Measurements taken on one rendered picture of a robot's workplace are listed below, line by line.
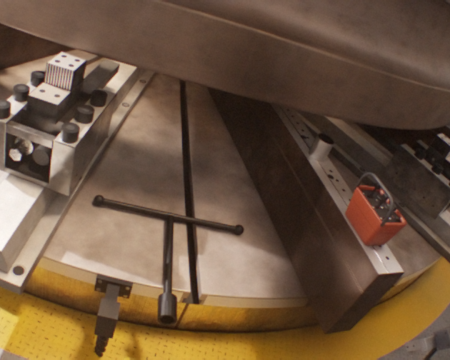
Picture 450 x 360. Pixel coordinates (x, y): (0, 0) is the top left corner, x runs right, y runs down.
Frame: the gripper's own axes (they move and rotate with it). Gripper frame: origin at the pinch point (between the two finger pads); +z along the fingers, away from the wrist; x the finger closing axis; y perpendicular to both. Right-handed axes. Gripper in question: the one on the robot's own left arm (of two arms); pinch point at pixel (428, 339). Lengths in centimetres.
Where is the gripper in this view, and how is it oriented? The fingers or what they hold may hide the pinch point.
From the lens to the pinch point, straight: 120.6
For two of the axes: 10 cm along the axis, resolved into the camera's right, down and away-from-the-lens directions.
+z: -3.2, 4.2, 8.5
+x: -9.3, 0.3, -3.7
